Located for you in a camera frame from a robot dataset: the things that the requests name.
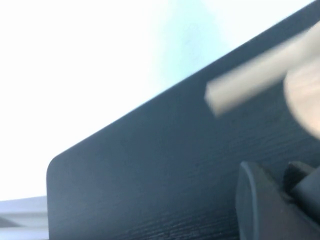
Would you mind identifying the black over-ear headphones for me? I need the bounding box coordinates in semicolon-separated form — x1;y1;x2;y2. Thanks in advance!
235;160;320;240

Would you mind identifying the wooden peg tree stand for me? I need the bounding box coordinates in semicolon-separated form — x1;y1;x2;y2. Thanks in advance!
204;23;320;140

